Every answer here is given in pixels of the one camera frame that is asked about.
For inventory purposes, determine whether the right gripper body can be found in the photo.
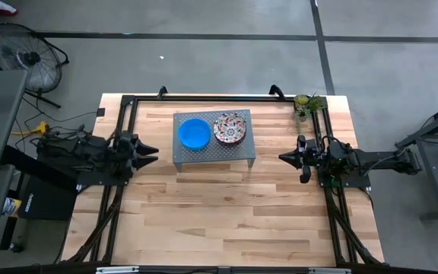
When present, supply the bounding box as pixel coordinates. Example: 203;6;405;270
296;134;321;185

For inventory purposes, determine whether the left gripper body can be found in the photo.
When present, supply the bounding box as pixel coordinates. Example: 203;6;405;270
112;130;137;172

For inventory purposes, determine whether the blue plastic bowl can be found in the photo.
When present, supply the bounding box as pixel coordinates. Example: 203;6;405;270
177;118;212;151

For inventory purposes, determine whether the floral patterned ceramic bowl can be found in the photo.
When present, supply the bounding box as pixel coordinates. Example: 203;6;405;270
213;111;248;145

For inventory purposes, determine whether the trailing green potted plant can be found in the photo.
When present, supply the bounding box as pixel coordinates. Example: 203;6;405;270
294;94;313;134

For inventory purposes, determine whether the grey perforated metal rack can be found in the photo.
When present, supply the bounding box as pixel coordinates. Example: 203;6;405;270
172;109;257;173

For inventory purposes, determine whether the black storage box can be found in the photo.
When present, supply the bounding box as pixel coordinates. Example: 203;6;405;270
16;175;79;222

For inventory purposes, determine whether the silver metal bar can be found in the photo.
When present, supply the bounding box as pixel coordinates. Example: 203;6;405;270
96;266;140;274
308;267;352;274

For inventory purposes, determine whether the yellow labelled bottle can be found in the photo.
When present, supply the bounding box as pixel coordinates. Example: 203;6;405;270
1;196;24;219

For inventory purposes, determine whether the black metal stand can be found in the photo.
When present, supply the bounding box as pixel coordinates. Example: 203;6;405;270
393;97;438;221

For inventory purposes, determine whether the black floor fan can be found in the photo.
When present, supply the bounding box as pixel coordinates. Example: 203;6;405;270
0;21;71;110

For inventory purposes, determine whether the person's foot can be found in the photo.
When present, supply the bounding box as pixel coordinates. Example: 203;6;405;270
0;0;19;17

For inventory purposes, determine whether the yellow extension cord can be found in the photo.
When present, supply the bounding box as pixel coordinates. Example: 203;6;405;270
11;120;50;136

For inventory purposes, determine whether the black aluminium table frame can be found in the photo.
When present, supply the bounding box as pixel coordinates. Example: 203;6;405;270
62;85;383;274

